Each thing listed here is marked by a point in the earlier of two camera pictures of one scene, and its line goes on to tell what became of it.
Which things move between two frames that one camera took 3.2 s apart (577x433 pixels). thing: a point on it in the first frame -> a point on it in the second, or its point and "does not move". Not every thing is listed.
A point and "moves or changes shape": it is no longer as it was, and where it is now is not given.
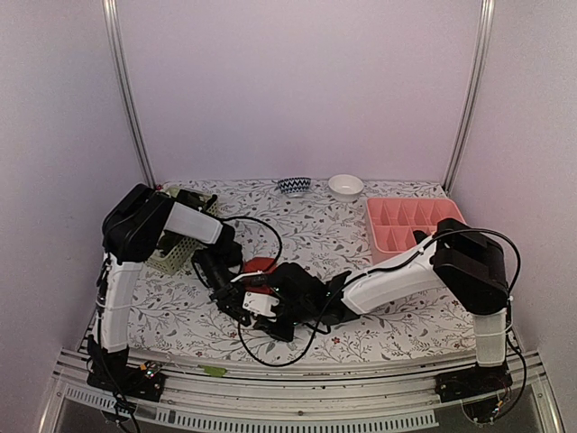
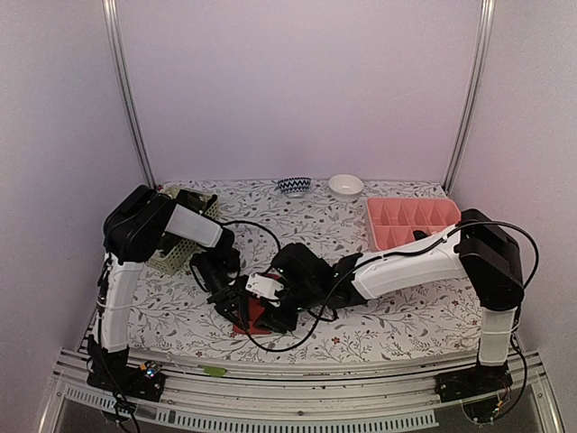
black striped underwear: [419, 235] does not move
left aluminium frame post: [123, 77] does not move
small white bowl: [345, 188] does not move
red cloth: [264, 264] moves or changes shape
